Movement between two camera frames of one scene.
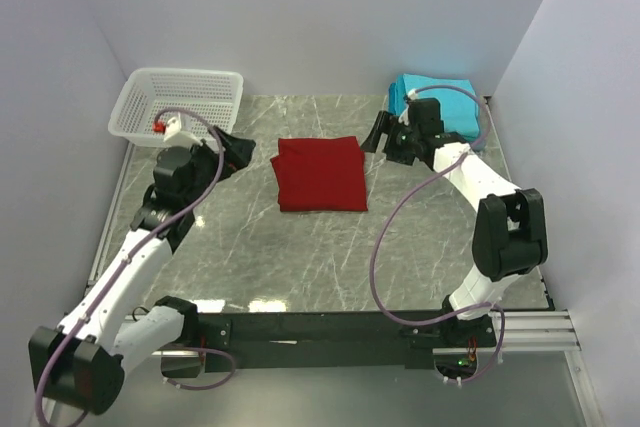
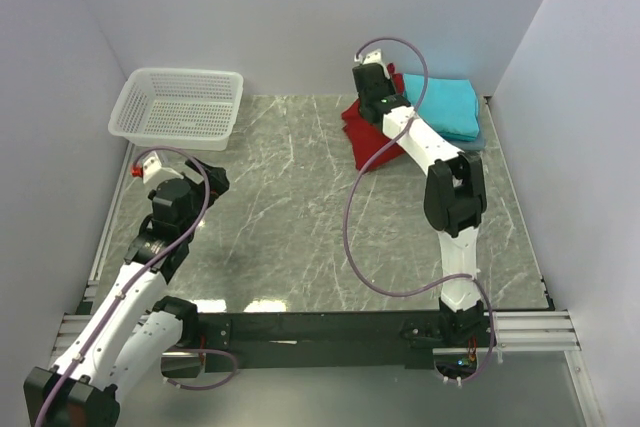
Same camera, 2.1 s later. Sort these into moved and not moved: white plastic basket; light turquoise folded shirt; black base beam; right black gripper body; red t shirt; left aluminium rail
Moved: red t shirt; right black gripper body
Not moved: left aluminium rail; light turquoise folded shirt; black base beam; white plastic basket
